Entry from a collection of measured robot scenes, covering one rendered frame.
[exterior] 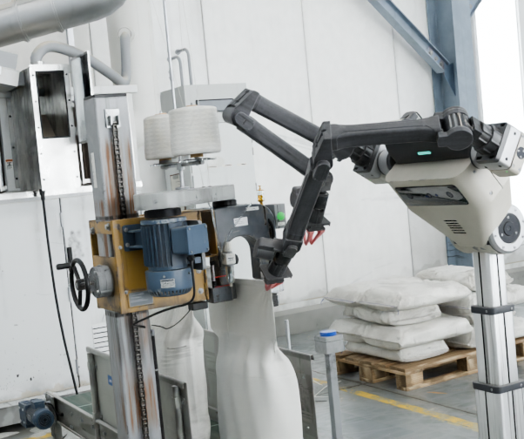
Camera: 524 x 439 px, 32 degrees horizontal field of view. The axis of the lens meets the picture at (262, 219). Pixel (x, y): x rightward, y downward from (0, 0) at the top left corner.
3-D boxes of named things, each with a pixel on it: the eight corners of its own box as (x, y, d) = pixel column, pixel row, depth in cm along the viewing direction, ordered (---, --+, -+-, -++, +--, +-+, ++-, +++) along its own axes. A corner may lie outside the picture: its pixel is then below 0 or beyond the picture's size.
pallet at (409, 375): (538, 355, 630) (537, 335, 629) (407, 391, 567) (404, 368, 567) (455, 342, 700) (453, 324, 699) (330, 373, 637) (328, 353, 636)
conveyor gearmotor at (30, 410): (65, 429, 449) (62, 400, 448) (35, 436, 441) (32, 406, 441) (47, 418, 475) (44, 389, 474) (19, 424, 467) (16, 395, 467)
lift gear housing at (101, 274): (115, 297, 304) (111, 264, 303) (99, 300, 301) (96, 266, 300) (104, 294, 313) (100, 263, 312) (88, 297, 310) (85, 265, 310)
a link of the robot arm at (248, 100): (248, 83, 282) (236, 79, 290) (229, 122, 282) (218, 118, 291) (358, 142, 302) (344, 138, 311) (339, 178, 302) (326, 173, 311)
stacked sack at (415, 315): (446, 322, 592) (444, 300, 592) (390, 332, 576) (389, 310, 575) (391, 311, 653) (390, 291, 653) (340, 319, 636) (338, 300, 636)
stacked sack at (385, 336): (477, 335, 599) (475, 313, 598) (401, 354, 564) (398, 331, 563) (433, 328, 634) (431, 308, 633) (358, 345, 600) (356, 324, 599)
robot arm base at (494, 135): (489, 126, 263) (477, 164, 261) (470, 113, 259) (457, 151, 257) (511, 124, 256) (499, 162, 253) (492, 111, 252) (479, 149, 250)
